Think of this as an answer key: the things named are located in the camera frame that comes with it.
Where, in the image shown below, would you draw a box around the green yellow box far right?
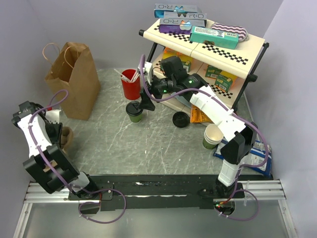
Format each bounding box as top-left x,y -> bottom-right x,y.
214,70 -> 238,92

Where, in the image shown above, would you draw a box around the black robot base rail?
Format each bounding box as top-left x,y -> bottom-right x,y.
68,175 -> 233,211

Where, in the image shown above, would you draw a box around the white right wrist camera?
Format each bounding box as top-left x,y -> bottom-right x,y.
137,60 -> 153,88

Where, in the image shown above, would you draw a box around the cream three-tier shelf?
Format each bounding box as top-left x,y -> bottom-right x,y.
139,20 -> 269,110

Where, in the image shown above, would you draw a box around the red plastic cup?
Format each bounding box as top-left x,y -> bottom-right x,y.
121,69 -> 141,101

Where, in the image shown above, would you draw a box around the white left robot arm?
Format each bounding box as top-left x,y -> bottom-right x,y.
11,101 -> 98,199

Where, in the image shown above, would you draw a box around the orange snack bag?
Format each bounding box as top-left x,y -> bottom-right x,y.
190,105 -> 212,123

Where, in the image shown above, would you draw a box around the purple grey R+Co box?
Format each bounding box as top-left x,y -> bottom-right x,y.
159,18 -> 207,35

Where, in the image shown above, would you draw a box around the top grey R+Co box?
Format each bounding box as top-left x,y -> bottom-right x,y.
154,3 -> 207,19

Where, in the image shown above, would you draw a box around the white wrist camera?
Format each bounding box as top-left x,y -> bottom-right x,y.
46,109 -> 61,123
137,60 -> 153,88

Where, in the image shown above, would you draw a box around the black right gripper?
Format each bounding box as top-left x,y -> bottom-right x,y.
138,70 -> 175,112

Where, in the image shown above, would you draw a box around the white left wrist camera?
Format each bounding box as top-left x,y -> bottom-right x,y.
46,109 -> 61,123

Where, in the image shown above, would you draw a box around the cardboard cup carrier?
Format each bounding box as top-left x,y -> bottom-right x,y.
60,126 -> 74,151

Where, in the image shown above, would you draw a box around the stack of green paper cups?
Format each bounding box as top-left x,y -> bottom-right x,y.
203,124 -> 224,150

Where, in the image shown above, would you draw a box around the green yellow box far left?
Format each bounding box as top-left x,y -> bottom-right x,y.
162,47 -> 179,60

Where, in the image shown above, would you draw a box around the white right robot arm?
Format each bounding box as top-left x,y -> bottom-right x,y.
138,55 -> 259,198

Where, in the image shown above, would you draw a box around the teal rectangular box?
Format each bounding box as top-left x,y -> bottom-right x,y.
190,26 -> 239,50

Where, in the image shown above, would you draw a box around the stack of black lids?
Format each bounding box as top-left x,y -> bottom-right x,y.
172,112 -> 190,128

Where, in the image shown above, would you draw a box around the green yellow box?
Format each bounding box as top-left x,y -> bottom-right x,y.
205,65 -> 222,79
178,53 -> 193,72
162,47 -> 179,60
214,70 -> 238,92

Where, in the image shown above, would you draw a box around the brown paper bag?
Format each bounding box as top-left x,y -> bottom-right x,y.
45,42 -> 101,120

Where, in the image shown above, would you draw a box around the white wrapped straws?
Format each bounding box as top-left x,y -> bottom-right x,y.
113,66 -> 141,83

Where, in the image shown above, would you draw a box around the blue chips bag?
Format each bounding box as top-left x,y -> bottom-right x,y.
213,139 -> 272,176

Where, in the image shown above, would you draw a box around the purple wavy pouch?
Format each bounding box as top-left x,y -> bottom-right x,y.
211,22 -> 249,42

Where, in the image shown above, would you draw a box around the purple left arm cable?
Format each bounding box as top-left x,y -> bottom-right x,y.
27,89 -> 127,225

